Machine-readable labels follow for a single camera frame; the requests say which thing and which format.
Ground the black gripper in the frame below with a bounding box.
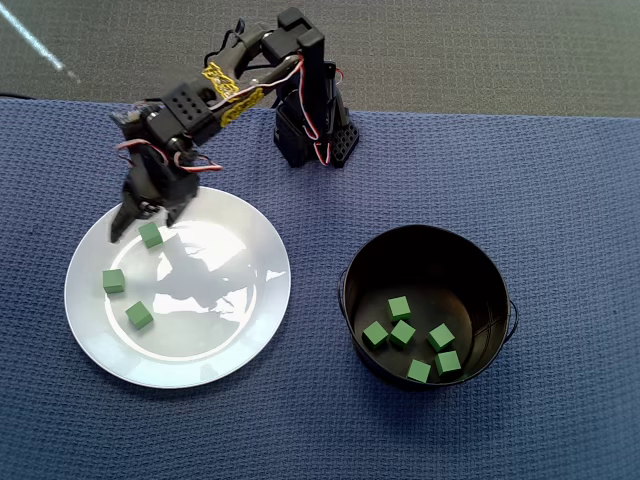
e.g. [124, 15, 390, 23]
[109, 148, 202, 245]

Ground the green plastic cube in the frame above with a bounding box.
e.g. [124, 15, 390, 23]
[124, 300, 155, 332]
[406, 358, 432, 384]
[433, 349, 462, 377]
[101, 268, 126, 295]
[426, 322, 457, 353]
[388, 319, 417, 349]
[137, 221, 165, 250]
[386, 295, 413, 322]
[361, 321, 390, 350]

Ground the white round plate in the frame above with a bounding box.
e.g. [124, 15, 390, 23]
[63, 185, 292, 390]

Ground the black metal bucket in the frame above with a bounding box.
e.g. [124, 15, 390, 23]
[337, 223, 521, 389]

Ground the blue woven tablecloth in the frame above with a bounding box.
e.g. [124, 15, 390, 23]
[0, 97, 640, 480]

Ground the white red gripper servo wire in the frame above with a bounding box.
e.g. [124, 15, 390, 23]
[114, 139, 224, 174]

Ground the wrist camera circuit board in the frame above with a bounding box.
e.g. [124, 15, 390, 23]
[109, 102, 151, 126]

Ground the white red forearm servo wire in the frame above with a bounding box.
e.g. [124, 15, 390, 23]
[207, 57, 304, 109]

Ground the white red base servo wire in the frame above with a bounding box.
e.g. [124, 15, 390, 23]
[297, 52, 346, 167]

